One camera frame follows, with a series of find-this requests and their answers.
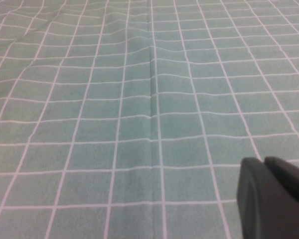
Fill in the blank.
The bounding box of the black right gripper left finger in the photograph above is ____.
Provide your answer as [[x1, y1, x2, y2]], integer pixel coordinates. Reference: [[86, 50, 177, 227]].
[[236, 156, 299, 239]]

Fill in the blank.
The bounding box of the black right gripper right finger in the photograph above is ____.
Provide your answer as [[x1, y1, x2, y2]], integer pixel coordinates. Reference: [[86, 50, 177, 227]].
[[263, 156, 299, 209]]

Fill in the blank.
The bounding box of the green white checked tablecloth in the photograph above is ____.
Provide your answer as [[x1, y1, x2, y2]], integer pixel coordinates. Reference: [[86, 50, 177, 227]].
[[0, 0, 299, 239]]

